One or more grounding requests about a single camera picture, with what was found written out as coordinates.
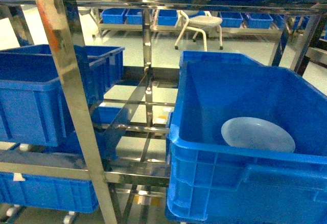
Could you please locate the light blue round plate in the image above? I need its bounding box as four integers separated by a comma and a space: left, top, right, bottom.
221, 117, 296, 153

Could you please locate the steel shelf rack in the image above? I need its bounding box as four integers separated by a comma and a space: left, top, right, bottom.
0, 0, 327, 224

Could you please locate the blue bin left shelf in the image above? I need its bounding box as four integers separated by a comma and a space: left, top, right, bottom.
1, 44, 125, 147

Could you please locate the white round stool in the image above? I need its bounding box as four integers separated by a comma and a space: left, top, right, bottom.
174, 10, 223, 52

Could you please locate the blue bin receiving plate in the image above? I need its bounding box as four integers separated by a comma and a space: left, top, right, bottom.
165, 51, 326, 223

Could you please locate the blue bin lower left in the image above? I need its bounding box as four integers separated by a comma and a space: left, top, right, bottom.
1, 172, 99, 213

